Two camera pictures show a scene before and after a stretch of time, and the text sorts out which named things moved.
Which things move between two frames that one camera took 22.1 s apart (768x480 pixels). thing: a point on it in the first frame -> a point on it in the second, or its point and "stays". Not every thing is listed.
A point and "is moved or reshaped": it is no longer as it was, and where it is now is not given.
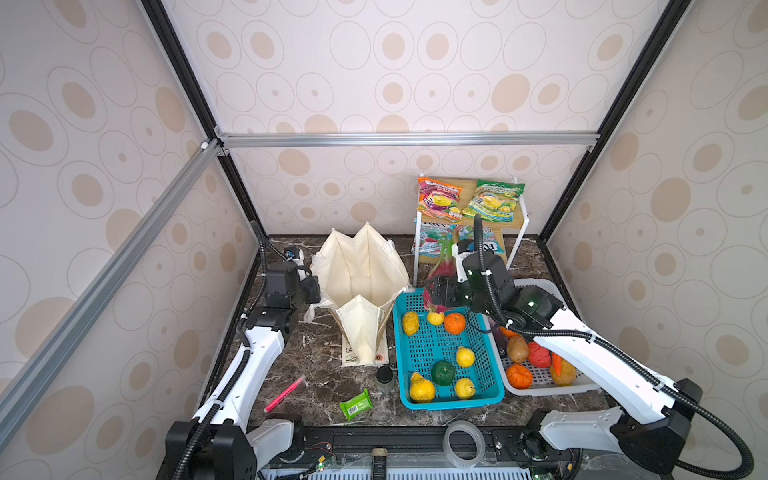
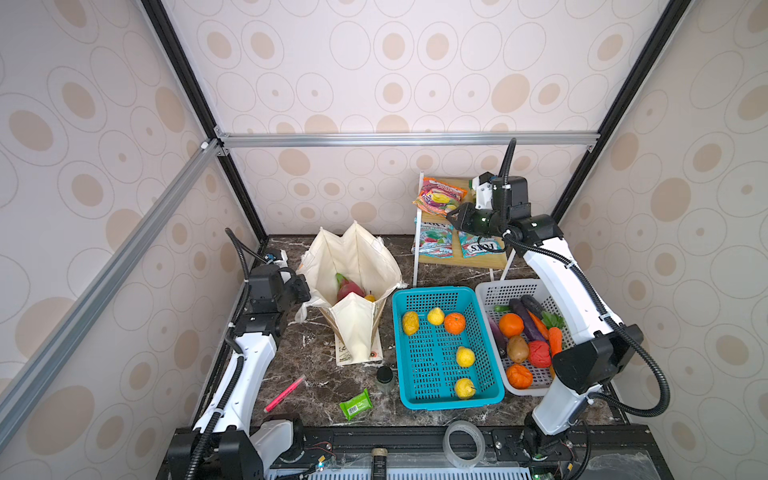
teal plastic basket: (443, 359) stays
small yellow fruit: (436, 319) stays
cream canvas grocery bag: (360, 277) is moved or reshaped
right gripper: (445, 295) -> (465, 215)
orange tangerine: (454, 323) stays
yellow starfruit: (411, 323) stays
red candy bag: (439, 199) stays
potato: (518, 348) stays
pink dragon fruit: (444, 266) -> (346, 287)
